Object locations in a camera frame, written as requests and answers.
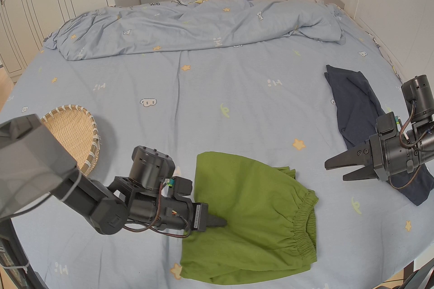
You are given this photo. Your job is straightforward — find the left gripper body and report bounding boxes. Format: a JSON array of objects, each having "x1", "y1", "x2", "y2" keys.
[{"x1": 128, "y1": 194, "x2": 208, "y2": 233}]

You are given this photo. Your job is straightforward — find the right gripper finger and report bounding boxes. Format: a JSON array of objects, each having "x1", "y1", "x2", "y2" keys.
[
  {"x1": 324, "y1": 141, "x2": 373, "y2": 170},
  {"x1": 343, "y1": 164, "x2": 377, "y2": 182}
]

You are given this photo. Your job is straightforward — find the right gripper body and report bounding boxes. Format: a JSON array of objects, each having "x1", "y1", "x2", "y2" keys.
[{"x1": 370, "y1": 134, "x2": 434, "y2": 181}]

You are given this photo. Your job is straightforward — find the green shorts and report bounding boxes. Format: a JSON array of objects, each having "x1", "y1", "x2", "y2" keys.
[{"x1": 180, "y1": 151, "x2": 320, "y2": 285}]

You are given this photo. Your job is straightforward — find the dark blue garment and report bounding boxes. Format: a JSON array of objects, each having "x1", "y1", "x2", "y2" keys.
[{"x1": 324, "y1": 64, "x2": 434, "y2": 206}]

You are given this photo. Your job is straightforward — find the round woven basket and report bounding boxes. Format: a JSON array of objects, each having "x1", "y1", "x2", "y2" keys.
[{"x1": 41, "y1": 105, "x2": 101, "y2": 177}]

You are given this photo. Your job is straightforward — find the bed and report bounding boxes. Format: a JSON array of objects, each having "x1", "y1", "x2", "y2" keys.
[{"x1": 0, "y1": 0, "x2": 434, "y2": 289}]

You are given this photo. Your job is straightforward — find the pale blue quilt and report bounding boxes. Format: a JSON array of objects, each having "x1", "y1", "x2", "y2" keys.
[{"x1": 42, "y1": 0, "x2": 346, "y2": 61}]

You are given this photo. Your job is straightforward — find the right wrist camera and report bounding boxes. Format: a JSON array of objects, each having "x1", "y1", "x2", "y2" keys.
[{"x1": 376, "y1": 112, "x2": 401, "y2": 138}]

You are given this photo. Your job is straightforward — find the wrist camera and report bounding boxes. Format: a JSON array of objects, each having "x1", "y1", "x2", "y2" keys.
[
  {"x1": 165, "y1": 175, "x2": 194, "y2": 202},
  {"x1": 376, "y1": 112, "x2": 401, "y2": 138}
]

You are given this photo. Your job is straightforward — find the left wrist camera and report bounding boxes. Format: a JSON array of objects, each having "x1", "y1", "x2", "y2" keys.
[{"x1": 165, "y1": 175, "x2": 194, "y2": 202}]

